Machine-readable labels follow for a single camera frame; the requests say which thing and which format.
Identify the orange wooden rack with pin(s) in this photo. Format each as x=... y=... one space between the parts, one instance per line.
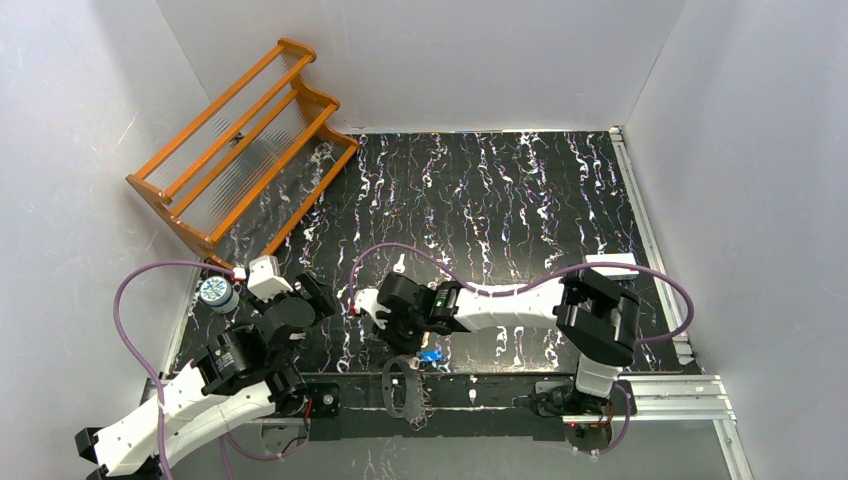
x=237 y=180

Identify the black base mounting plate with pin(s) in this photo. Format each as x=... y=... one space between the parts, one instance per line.
x=544 y=408

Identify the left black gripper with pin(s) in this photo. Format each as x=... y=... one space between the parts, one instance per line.
x=308 y=291

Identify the white box red label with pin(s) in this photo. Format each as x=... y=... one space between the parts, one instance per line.
x=614 y=266

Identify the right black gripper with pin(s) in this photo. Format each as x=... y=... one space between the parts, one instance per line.
x=389 y=324

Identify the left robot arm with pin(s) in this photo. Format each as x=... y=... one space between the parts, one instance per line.
x=246 y=372

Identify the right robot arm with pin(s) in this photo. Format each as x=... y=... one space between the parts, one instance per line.
x=596 y=314

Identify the small patterned round jar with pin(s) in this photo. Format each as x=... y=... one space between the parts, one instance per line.
x=218 y=294

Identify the blue key tag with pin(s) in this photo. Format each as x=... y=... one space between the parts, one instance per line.
x=430 y=356

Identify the aluminium frame rail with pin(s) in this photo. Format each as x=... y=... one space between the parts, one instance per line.
x=665 y=398

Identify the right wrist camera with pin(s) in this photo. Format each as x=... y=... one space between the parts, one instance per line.
x=366 y=304

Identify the silver key with ring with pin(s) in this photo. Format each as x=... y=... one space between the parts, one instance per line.
x=399 y=267

